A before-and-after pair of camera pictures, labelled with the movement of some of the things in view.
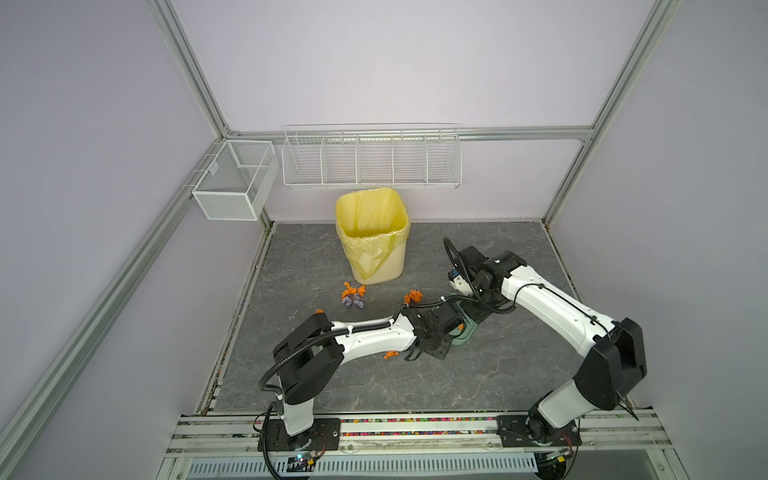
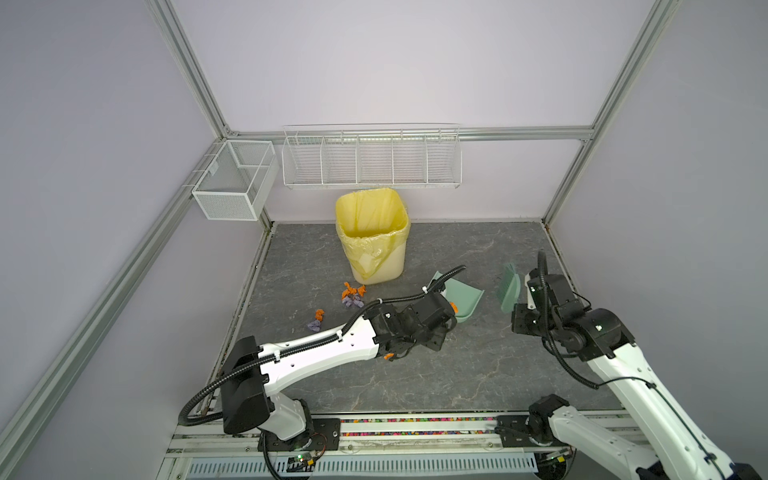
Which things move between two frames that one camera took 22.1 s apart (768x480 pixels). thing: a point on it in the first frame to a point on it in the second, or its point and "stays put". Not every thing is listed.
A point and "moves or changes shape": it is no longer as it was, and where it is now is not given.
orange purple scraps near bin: [351, 295] stays put
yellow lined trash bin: [374, 225] stays put
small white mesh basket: [236, 181] stays put
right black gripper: [475, 315] to [517, 323]
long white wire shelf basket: [406, 155] stays put
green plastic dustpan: [470, 326] moves or changes shape
